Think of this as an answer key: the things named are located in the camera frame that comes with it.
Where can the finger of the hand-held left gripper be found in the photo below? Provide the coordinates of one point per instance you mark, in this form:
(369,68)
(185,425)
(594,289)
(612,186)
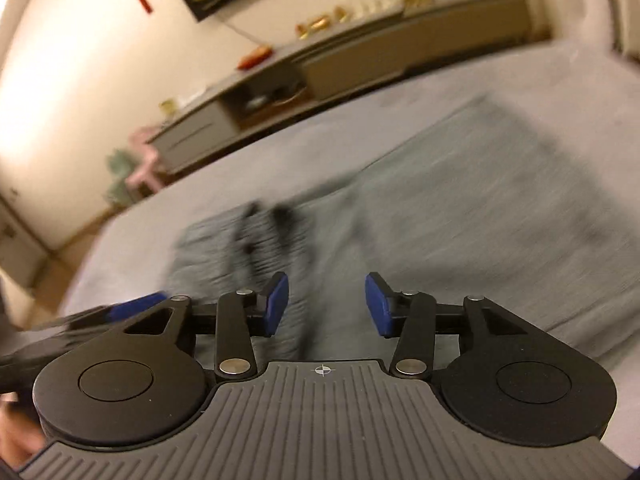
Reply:
(135,306)

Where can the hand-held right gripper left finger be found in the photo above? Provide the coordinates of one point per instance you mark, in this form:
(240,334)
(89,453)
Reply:
(277,305)

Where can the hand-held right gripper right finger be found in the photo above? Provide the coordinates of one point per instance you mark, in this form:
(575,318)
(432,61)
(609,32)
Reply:
(377,305)

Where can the grey knit sweater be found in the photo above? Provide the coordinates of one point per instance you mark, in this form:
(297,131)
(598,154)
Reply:
(475,210)

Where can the green plastic stool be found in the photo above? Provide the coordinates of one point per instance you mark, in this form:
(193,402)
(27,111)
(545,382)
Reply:
(119,177)

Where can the pink plastic chair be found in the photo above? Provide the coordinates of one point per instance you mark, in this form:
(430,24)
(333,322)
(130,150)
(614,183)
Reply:
(145,160)

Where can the red fruit tray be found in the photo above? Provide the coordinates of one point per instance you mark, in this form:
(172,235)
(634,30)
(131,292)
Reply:
(255,57)

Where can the long grey TV cabinet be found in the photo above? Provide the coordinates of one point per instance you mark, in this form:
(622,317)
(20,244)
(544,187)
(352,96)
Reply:
(390,47)

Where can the small gold jar ornament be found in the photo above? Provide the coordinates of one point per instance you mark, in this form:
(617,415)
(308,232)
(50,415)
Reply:
(302,31)
(341,14)

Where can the gold round ornament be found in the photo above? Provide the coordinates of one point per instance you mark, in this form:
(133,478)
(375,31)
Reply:
(320,25)

